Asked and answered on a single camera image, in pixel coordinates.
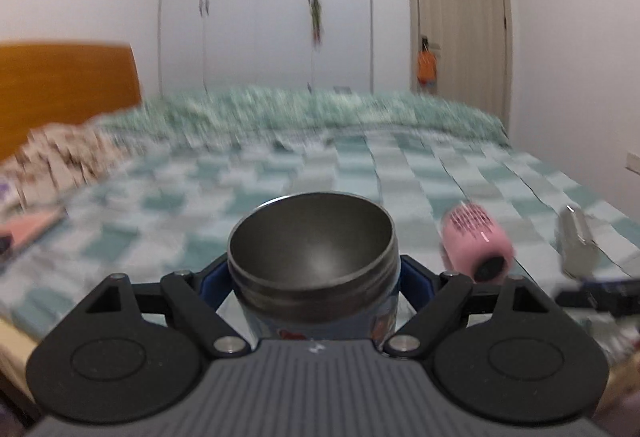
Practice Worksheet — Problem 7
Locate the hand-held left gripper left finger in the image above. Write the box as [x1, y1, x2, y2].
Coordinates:
[74, 254, 252, 359]

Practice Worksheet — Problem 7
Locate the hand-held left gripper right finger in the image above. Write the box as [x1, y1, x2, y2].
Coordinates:
[382, 254, 567, 360]

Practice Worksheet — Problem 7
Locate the steel cup with printed sleeve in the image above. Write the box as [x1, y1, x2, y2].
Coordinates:
[227, 192, 402, 352]

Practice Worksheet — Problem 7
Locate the pink cylindrical speaker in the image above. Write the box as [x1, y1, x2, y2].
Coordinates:
[441, 201, 516, 283]

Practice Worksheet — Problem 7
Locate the green checkered bedsheet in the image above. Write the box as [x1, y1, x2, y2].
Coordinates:
[0, 124, 640, 368]

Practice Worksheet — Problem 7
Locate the grey plastic device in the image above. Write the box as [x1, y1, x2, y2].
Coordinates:
[556, 205, 602, 281]

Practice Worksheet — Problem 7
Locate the black flat object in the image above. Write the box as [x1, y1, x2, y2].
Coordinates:
[555, 279, 640, 317]

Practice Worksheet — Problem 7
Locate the pink book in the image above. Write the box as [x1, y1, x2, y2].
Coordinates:
[0, 210, 68, 250]

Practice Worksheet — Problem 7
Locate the green patterned quilt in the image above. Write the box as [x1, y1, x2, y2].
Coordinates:
[92, 84, 511, 153]

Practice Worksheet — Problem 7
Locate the floral patterned pillow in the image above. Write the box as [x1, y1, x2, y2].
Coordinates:
[0, 122, 136, 213]

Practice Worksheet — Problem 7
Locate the orange hanging bag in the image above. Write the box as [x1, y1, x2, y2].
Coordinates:
[416, 35, 442, 95]

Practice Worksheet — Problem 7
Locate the wooden headboard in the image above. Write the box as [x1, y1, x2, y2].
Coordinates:
[0, 42, 143, 163]

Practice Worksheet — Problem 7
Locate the beige door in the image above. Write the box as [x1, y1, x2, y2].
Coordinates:
[404, 0, 513, 133]

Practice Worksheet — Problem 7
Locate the white wardrobe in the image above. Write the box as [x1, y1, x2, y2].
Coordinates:
[157, 0, 376, 98]

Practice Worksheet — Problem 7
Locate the hanging ornament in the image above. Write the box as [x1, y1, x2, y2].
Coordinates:
[306, 0, 326, 52]

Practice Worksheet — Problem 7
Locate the wooden bed frame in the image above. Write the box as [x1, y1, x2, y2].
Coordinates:
[0, 314, 43, 423]

